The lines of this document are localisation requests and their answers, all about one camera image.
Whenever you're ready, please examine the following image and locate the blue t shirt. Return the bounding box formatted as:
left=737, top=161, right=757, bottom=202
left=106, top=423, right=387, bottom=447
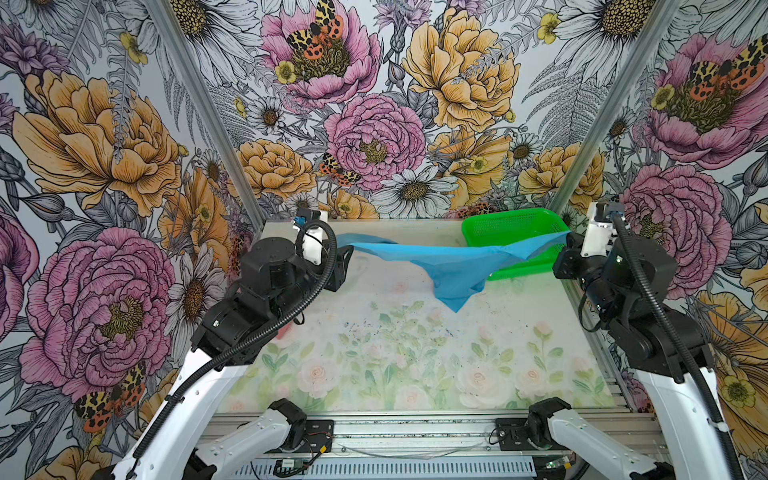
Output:
left=338, top=232, right=566, bottom=312

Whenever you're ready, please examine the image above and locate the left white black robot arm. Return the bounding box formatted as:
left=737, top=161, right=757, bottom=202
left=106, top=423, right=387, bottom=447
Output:
left=94, top=234, right=354, bottom=479

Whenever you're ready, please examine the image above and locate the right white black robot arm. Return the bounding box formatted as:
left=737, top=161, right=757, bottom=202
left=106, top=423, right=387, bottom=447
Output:
left=525, top=233, right=743, bottom=479

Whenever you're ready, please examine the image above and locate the green plastic basket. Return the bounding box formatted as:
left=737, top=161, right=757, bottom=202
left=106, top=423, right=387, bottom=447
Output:
left=462, top=208, right=570, bottom=281

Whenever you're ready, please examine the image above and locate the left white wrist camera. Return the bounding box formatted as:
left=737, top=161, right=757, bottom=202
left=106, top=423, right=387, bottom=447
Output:
left=293, top=207, right=327, bottom=265

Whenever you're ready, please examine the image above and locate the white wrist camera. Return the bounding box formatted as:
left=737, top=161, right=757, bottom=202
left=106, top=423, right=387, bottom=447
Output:
left=580, top=200, right=624, bottom=258
left=293, top=207, right=327, bottom=265

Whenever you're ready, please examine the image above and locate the left black corrugated cable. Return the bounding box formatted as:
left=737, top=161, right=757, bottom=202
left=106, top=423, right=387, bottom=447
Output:
left=131, top=219, right=338, bottom=463

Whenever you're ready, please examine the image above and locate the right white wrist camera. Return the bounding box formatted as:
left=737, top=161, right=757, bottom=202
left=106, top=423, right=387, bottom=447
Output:
left=580, top=200, right=624, bottom=258

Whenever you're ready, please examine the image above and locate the left aluminium corner post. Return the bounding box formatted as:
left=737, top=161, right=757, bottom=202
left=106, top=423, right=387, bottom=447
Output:
left=147, top=1, right=266, bottom=234

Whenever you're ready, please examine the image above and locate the aluminium corner post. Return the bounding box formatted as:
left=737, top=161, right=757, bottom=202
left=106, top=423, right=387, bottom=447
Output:
left=548, top=0, right=680, bottom=214
left=147, top=1, right=266, bottom=234

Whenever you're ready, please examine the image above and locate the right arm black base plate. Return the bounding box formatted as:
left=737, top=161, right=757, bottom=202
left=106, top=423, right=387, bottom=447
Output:
left=491, top=418, right=547, bottom=452

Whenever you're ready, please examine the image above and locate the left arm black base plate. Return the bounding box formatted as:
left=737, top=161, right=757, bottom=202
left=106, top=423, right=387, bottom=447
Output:
left=279, top=419, right=335, bottom=453

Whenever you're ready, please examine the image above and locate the aluminium front rail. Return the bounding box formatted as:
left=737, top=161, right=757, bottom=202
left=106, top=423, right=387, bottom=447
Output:
left=197, top=412, right=673, bottom=460

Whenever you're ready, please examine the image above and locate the white slotted cable duct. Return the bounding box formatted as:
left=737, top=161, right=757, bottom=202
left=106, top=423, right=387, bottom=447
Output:
left=233, top=458, right=538, bottom=480

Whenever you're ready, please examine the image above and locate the right aluminium corner post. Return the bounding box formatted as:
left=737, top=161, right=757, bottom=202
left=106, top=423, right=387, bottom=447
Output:
left=548, top=0, right=680, bottom=214

